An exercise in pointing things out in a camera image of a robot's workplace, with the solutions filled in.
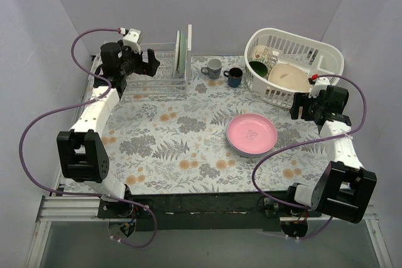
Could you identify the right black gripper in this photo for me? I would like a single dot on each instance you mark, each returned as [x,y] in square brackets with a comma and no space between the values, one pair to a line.
[305,108]

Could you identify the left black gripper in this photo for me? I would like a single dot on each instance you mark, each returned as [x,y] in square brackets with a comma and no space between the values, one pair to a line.
[143,63]

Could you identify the pink plate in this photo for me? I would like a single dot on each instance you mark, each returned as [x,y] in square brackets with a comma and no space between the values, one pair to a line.
[252,134]

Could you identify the blue plate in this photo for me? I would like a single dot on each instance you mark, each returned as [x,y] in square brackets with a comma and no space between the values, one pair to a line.
[250,155]

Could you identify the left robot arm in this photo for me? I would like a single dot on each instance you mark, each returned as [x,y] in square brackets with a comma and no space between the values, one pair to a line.
[82,154]

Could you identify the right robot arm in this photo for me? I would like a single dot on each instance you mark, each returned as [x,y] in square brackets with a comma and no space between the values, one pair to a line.
[345,188]

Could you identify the cream leaf-shaped dish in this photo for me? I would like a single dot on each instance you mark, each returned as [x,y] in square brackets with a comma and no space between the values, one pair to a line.
[290,77]

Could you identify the green plate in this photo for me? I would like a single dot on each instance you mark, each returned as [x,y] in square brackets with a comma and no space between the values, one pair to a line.
[182,55]

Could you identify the white plate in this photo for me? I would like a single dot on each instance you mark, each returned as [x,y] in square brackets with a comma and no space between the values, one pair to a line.
[175,72]

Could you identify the white plastic basket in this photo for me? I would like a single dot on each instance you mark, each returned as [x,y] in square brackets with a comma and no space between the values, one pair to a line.
[310,56]

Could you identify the floral mug green inside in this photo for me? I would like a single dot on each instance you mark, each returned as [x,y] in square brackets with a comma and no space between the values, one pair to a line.
[260,60]

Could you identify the white cutting board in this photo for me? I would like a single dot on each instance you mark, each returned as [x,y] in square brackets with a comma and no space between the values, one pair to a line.
[189,37]

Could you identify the grey mug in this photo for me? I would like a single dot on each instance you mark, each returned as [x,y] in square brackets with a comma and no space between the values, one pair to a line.
[213,69]

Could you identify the dark blue mug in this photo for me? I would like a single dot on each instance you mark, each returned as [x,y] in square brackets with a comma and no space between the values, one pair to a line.
[234,77]

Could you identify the floral tablecloth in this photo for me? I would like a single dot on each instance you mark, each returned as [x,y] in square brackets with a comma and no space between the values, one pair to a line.
[167,144]

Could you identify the white wire dish rack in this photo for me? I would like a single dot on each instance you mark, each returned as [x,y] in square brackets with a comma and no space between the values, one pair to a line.
[163,76]

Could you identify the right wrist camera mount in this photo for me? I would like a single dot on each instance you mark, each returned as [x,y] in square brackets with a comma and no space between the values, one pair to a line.
[318,84]

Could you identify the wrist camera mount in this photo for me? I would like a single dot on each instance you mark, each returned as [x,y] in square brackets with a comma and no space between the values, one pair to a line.
[131,38]
[318,84]

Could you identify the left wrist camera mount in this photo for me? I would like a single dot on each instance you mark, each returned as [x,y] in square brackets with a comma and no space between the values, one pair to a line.
[131,38]

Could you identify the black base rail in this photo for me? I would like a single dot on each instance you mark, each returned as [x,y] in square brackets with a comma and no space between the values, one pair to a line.
[217,211]

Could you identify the aluminium frame rail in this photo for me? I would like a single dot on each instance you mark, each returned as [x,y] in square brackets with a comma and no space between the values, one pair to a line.
[68,209]

